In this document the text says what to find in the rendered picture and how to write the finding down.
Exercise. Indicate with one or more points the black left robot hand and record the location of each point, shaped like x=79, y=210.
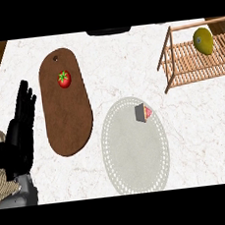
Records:
x=20, y=134

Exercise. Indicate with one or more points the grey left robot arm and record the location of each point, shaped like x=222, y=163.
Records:
x=24, y=193

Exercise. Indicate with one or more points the round grey placemat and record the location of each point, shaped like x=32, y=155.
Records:
x=135, y=151

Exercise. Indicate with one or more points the wooden tiered shelf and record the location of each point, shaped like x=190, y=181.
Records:
x=194, y=62

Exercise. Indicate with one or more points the yellow-green lemon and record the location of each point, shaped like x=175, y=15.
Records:
x=203, y=41

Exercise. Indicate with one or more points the beige wicker basket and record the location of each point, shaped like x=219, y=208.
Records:
x=1, y=183

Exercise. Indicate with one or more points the brown wooden cutting board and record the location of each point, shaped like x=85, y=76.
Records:
x=66, y=106

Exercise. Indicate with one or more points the red tomato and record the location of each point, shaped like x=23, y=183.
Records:
x=64, y=79

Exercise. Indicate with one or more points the black appliance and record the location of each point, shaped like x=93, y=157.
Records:
x=108, y=31

